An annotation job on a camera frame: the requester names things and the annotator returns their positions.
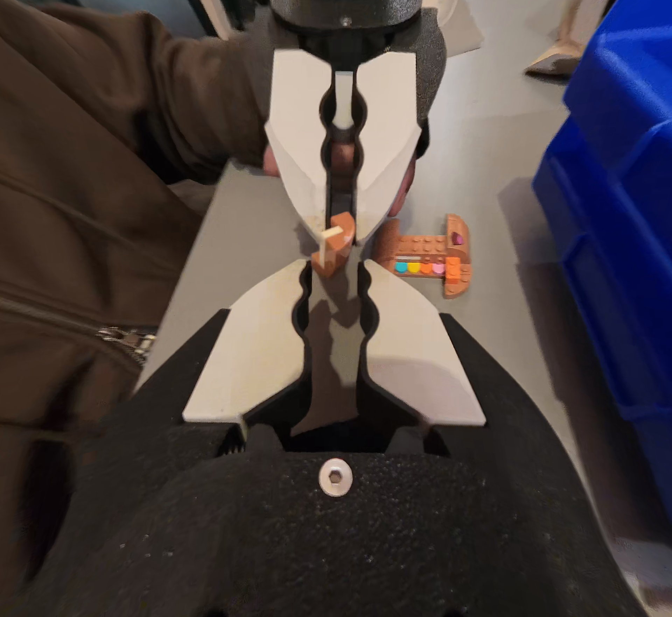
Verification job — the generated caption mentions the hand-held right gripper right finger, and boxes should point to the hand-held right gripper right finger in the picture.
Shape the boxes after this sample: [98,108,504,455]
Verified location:
[357,259,487,428]

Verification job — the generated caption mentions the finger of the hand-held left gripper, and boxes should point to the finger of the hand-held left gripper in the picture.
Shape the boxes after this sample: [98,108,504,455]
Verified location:
[352,52,424,246]
[263,48,335,241]

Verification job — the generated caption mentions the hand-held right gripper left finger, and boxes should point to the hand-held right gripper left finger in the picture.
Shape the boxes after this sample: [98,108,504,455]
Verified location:
[183,259,313,425]

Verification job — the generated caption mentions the brown brick-built toy animal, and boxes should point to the brown brick-built toy animal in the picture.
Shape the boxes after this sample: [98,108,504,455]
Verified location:
[374,214,473,300]

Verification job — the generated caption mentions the brown curved brick with tile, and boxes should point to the brown curved brick with tile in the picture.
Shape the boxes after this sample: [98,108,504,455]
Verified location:
[311,211,358,278]

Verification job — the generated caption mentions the blue plastic bin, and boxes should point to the blue plastic bin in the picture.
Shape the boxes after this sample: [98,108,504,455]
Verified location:
[532,0,672,481]

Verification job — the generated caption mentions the person's brown jacket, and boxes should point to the person's brown jacket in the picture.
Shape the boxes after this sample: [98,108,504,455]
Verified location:
[0,0,211,602]

